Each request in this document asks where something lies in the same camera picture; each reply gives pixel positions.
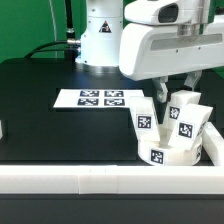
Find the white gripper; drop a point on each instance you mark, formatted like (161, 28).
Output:
(149, 52)

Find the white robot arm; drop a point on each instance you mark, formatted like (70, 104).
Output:
(106, 20)

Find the white right fence bar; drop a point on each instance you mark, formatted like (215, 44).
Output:
(213, 144)

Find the white fence bar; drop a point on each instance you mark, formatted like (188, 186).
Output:
(45, 179)
(213, 144)

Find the white marker sheet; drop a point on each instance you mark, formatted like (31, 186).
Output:
(95, 98)

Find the white object at left edge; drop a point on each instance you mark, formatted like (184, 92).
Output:
(1, 133)

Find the white front fence bar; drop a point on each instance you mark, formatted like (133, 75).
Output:
(45, 179)

